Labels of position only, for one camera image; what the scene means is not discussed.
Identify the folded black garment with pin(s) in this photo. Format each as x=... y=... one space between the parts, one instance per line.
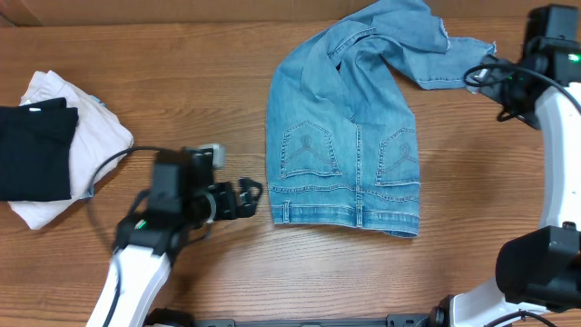
x=35 y=147

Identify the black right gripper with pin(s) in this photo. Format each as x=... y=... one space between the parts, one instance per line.
x=490 y=74

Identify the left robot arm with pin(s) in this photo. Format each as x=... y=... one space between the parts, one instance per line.
x=182 y=197

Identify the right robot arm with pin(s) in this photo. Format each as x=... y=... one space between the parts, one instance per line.
x=539 y=272

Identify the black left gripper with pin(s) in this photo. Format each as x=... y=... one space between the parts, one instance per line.
x=228 y=208

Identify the light blue denim jeans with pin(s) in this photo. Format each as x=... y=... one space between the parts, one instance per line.
x=341 y=141

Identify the folded cream white garment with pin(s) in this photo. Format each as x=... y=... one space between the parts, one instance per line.
x=99 y=135

